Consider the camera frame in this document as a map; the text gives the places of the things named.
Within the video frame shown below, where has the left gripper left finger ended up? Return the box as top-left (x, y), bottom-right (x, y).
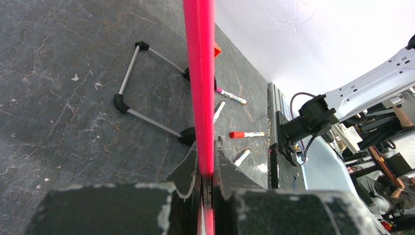
top-left (160, 142), bottom-right (201, 199)

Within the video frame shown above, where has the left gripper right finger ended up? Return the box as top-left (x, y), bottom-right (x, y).
top-left (213, 136), bottom-right (262, 199)

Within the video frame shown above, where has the pink framed whiteboard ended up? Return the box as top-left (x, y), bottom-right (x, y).
top-left (183, 0), bottom-right (215, 235)

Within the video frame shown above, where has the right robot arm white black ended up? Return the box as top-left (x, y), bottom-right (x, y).
top-left (277, 37), bottom-right (415, 144)

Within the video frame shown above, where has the black whiteboard marker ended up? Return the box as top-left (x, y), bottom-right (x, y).
top-left (234, 149), bottom-right (251, 167)

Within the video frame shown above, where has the red whiteboard marker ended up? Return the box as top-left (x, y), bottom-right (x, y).
top-left (229, 131), bottom-right (265, 139)

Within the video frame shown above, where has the blue whiteboard marker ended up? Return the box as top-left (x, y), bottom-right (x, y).
top-left (213, 100), bottom-right (226, 123)

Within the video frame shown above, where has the purple whiteboard marker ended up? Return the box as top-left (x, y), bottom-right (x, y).
top-left (215, 87), bottom-right (247, 105)

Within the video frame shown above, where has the orange semicircle toy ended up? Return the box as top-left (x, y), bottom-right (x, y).
top-left (214, 43), bottom-right (222, 58)

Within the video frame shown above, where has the seated person in background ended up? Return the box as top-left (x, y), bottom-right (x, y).
top-left (357, 176), bottom-right (415, 215)

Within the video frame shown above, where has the whiteboard wire stand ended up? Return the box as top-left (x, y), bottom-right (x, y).
top-left (113, 41), bottom-right (196, 147)

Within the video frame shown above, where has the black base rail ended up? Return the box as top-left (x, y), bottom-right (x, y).
top-left (267, 83), bottom-right (306, 190)

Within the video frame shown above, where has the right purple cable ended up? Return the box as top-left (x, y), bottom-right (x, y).
top-left (289, 92), bottom-right (317, 163)

